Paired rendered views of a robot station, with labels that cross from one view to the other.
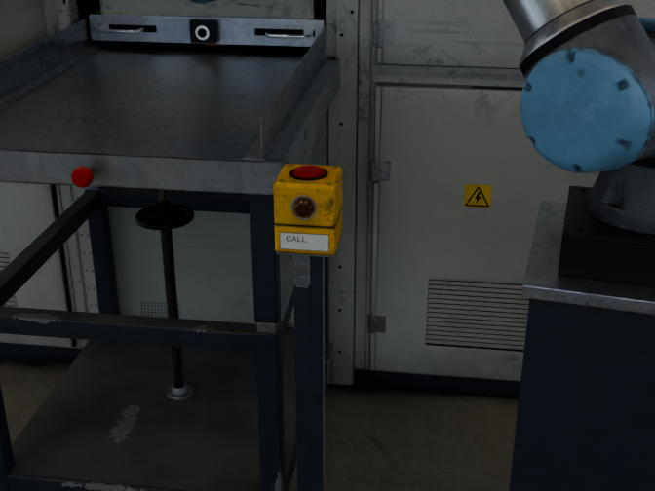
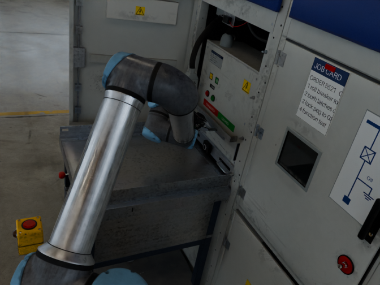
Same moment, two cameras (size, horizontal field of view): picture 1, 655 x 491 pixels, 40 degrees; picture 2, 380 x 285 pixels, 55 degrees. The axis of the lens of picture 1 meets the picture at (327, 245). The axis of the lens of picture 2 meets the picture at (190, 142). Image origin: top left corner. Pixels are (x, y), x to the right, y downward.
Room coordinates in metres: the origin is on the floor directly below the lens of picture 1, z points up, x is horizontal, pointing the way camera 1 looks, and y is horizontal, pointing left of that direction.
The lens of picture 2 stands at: (0.92, -0.98, 1.83)
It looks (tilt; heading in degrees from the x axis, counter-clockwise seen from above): 29 degrees down; 52
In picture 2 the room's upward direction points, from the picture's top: 11 degrees clockwise
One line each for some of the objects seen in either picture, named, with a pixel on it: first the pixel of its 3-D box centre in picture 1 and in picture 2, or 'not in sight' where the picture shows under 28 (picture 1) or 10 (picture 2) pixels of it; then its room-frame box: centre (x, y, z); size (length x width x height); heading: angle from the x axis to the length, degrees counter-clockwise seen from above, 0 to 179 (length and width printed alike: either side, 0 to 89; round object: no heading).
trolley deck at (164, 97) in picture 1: (156, 108); (140, 165); (1.67, 0.33, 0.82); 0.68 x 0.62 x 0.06; 172
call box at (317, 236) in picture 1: (309, 208); (29, 235); (1.09, 0.02, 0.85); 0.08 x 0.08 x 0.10; 82
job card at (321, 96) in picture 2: not in sight; (320, 96); (1.90, -0.35, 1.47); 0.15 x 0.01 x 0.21; 82
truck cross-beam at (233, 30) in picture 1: (208, 28); (212, 146); (2.06, 0.27, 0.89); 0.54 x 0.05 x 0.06; 82
